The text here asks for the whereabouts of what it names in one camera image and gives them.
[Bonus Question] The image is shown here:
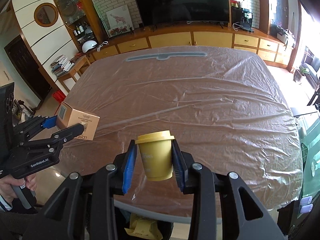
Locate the brown cardboard box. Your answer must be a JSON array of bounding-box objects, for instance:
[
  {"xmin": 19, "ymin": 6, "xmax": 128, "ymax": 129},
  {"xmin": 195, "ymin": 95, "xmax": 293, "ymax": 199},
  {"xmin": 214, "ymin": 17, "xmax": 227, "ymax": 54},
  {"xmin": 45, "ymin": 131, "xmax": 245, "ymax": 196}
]
[{"xmin": 55, "ymin": 101, "xmax": 101, "ymax": 142}]

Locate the yellow paper cup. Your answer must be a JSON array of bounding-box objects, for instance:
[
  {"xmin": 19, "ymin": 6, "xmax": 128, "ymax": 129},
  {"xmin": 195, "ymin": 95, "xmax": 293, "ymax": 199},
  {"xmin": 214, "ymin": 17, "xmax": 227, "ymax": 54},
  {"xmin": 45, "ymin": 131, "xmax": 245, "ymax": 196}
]
[{"xmin": 135, "ymin": 130, "xmax": 175, "ymax": 181}]

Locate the yellow paper bag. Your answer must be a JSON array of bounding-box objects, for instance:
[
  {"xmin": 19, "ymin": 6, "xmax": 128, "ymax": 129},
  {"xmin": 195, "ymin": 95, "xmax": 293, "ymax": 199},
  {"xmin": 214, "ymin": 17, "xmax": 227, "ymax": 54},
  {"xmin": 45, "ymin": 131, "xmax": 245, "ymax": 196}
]
[{"xmin": 125, "ymin": 213, "xmax": 163, "ymax": 240}]

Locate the black trash bin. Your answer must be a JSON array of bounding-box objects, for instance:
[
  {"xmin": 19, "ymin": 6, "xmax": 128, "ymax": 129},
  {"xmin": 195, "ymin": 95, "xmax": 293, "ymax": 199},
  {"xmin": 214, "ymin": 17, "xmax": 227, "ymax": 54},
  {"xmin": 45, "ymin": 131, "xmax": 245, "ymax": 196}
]
[{"xmin": 115, "ymin": 200, "xmax": 174, "ymax": 239}]

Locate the person's left hand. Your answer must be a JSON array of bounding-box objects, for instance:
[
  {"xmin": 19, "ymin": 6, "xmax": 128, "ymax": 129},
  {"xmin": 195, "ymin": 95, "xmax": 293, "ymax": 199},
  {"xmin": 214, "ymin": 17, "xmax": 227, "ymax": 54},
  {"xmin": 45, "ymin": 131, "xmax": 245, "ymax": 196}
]
[{"xmin": 0, "ymin": 174, "xmax": 37, "ymax": 205}]

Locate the red plastic stool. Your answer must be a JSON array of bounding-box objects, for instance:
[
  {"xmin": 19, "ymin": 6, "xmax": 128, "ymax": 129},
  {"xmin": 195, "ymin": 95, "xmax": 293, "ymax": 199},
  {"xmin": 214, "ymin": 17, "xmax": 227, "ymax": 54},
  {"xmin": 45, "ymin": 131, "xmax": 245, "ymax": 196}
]
[{"xmin": 52, "ymin": 90, "xmax": 66, "ymax": 113}]

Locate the small wooden side table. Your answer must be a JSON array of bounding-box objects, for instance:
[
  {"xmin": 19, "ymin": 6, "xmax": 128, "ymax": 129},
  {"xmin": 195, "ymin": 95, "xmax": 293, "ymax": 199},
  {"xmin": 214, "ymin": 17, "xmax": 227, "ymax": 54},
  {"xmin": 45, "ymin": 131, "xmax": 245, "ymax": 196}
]
[{"xmin": 57, "ymin": 55, "xmax": 91, "ymax": 93}]

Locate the stack of books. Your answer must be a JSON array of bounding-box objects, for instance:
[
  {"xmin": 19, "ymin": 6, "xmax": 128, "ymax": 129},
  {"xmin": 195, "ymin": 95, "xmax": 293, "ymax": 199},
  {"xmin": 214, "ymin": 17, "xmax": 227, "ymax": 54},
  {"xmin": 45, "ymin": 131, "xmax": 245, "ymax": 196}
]
[{"xmin": 50, "ymin": 55, "xmax": 74, "ymax": 77}]

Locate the white dome lamp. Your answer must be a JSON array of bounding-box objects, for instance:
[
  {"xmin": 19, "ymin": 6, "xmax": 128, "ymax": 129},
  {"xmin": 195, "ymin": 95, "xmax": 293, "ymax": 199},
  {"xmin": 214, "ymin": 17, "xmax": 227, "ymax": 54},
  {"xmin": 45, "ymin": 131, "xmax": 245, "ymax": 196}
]
[{"xmin": 82, "ymin": 40, "xmax": 98, "ymax": 53}]

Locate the giraffe picture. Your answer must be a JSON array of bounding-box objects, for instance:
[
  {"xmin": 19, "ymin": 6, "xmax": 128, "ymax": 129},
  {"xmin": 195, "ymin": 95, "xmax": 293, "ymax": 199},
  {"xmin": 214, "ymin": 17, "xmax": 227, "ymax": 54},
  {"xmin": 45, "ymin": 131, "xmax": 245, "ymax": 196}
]
[{"xmin": 106, "ymin": 5, "xmax": 134, "ymax": 37}]

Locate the wooden glass display shelf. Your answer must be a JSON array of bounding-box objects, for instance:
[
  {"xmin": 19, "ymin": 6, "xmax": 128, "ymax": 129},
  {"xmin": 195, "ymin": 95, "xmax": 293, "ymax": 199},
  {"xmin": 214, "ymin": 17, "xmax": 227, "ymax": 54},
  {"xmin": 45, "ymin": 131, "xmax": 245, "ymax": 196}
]
[{"xmin": 54, "ymin": 0, "xmax": 104, "ymax": 51}]

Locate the long wooden cabinet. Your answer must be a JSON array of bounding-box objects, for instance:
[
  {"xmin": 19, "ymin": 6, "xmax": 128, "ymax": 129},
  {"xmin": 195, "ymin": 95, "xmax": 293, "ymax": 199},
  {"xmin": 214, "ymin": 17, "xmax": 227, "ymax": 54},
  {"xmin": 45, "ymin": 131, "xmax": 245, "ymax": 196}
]
[{"xmin": 87, "ymin": 23, "xmax": 293, "ymax": 71}]

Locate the potted green plant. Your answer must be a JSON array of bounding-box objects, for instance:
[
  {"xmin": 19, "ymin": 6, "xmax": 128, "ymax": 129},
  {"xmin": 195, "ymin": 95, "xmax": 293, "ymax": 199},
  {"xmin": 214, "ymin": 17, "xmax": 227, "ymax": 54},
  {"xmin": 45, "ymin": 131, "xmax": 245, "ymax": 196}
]
[{"xmin": 293, "ymin": 66, "xmax": 309, "ymax": 82}]

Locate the black coffee machine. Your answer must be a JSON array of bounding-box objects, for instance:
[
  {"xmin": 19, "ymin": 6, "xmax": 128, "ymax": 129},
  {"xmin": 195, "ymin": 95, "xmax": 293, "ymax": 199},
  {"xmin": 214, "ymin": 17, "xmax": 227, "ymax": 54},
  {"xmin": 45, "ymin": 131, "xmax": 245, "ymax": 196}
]
[{"xmin": 231, "ymin": 7, "xmax": 254, "ymax": 33}]

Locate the large flat television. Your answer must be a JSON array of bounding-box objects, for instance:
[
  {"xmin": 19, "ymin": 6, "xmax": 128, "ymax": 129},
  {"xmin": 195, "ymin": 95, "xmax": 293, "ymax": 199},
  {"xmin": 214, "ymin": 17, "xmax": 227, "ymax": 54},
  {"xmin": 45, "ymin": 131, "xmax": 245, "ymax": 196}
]
[{"xmin": 136, "ymin": 0, "xmax": 229, "ymax": 26}]

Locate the round framed wall picture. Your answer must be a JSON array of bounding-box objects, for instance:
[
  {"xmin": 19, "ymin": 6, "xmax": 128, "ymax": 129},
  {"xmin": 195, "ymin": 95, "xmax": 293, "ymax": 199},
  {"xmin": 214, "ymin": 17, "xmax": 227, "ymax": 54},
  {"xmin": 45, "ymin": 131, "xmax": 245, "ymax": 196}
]
[{"xmin": 34, "ymin": 3, "xmax": 59, "ymax": 27}]

